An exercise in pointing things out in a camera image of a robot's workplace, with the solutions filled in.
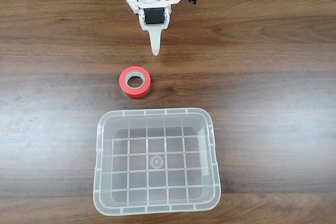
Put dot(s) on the red tape roll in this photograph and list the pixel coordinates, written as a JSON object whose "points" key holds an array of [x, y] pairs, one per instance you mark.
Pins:
{"points": [[123, 83]]}

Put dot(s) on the clear plastic storage box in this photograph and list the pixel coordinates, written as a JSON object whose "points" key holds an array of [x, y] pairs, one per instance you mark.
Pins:
{"points": [[157, 161]]}

